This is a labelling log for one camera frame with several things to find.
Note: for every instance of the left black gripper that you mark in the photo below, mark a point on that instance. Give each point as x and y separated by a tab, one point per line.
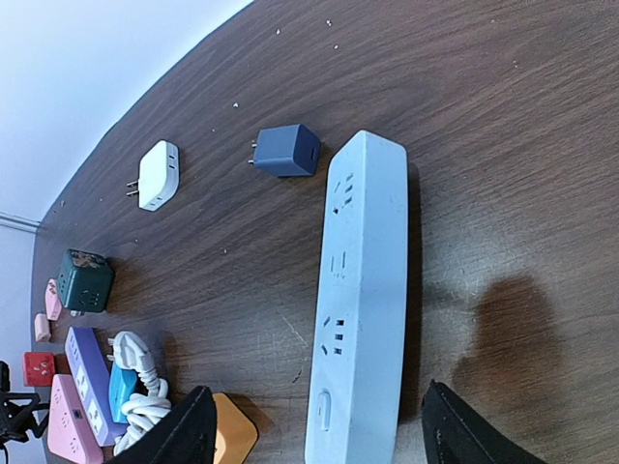
18	412

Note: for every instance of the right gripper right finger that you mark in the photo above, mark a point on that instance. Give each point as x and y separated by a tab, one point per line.
454	432

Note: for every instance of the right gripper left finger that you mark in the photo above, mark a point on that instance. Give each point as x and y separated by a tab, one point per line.
186	435

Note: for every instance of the red cube socket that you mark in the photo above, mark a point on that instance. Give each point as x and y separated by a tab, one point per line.
39	368

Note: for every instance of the pink triangular socket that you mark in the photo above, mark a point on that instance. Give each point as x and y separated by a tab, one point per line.
69	434

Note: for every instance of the blue square plug adapter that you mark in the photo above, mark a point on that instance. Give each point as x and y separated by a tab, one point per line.
121	386

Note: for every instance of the purple power strip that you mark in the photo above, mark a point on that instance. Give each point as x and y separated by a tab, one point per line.
91	378

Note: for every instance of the beige pink plug adapter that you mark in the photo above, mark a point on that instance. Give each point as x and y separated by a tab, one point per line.
42	328

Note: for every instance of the light blue power strip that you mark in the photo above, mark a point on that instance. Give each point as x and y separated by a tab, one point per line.
360	321

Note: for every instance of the pink square plug adapter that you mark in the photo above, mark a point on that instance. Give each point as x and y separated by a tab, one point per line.
53	304

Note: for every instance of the dark green cube adapter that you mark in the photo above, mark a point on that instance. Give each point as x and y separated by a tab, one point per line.
84	281

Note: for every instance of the white charger plug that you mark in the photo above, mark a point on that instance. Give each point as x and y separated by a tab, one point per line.
158	176

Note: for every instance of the black charger plug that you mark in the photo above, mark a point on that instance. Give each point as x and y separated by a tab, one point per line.
287	151

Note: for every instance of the orange power strip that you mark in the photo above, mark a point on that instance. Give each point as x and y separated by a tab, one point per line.
236	433

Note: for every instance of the left aluminium post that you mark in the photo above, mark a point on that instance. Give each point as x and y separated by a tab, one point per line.
19	223

